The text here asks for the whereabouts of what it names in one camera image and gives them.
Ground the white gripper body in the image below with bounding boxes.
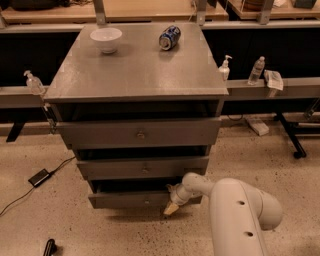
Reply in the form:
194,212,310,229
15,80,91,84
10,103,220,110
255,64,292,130
170,183,193,206

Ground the grey bottom drawer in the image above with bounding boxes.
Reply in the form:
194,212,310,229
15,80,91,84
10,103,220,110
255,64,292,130
87,179,203,210

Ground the grey drawer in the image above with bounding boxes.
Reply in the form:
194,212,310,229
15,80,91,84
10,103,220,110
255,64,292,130
87,179,203,210
57,118,221,149
77,156,209,180

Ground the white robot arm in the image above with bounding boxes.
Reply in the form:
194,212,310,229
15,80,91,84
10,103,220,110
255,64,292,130
164,172,283,256

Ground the grey middle drawer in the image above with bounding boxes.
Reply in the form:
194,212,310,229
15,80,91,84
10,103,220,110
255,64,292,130
77,156,209,180

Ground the grey top drawer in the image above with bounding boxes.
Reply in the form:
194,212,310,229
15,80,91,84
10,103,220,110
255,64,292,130
57,118,221,149

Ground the grey drawer cabinet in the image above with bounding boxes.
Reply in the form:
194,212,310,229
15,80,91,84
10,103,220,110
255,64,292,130
43,22,230,210

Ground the white power strip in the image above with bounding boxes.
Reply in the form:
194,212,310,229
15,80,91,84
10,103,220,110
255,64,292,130
246,117,269,136

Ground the black object on floor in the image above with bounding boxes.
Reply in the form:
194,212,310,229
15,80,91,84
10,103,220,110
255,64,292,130
43,239,57,256

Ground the black power adapter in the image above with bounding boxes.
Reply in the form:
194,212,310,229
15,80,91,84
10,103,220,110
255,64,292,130
28,169,51,187

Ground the crumpled paper packet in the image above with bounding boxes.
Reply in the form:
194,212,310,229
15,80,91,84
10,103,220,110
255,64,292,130
264,70,284,91

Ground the blue soda can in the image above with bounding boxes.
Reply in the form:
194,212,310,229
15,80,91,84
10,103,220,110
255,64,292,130
159,25,181,51

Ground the clear plastic water bottle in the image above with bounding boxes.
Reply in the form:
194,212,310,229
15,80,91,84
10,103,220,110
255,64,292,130
248,56,265,85

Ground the white ceramic bowl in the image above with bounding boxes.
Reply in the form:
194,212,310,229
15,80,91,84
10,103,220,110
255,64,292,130
90,28,122,53

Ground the clear left pump bottle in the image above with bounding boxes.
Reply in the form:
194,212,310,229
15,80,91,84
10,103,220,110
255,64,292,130
24,70,45,95

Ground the black adapter cable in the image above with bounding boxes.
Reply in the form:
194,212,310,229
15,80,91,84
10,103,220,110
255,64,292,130
0,155,77,218

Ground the grey metal rail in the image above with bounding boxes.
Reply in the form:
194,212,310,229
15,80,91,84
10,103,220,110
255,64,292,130
0,77,320,108

